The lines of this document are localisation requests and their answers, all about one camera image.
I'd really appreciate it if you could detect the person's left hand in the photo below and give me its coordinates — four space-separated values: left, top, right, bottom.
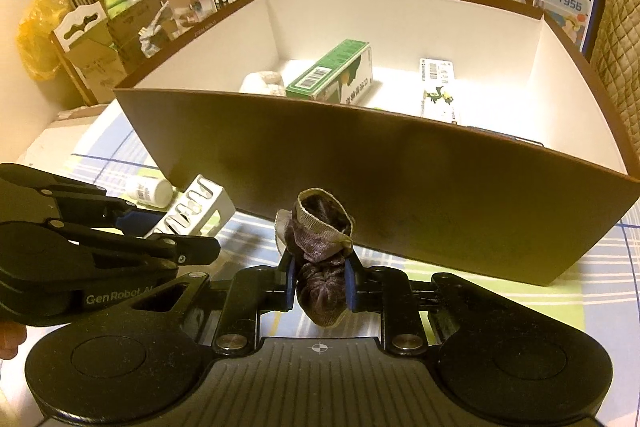
0 322 27 360

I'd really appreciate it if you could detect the white pill bottle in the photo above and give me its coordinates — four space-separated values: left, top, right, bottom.
125 176 175 208

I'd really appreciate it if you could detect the yellow plastic bag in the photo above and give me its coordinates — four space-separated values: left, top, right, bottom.
15 0 73 81

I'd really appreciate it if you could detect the white sock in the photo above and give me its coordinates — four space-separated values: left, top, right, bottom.
240 70 286 96

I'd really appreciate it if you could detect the checkered table cloth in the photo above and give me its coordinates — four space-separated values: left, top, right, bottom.
2 102 639 426

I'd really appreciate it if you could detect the white medicine box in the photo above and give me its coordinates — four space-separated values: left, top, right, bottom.
419 58 457 124

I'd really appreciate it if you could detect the brown white storage box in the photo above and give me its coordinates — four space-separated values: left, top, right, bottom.
116 0 639 285

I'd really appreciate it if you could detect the cardboard boxes pile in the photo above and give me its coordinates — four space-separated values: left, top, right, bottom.
52 0 168 104

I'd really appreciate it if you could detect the white patterned small box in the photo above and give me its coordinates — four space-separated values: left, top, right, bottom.
145 174 235 239

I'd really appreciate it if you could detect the dark purple sock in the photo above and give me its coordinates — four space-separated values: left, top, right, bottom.
274 187 355 329

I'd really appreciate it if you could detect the beige quilted chair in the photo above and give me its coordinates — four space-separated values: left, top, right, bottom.
591 0 640 154

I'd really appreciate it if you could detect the green toothpaste box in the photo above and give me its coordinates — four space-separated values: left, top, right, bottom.
285 39 373 105

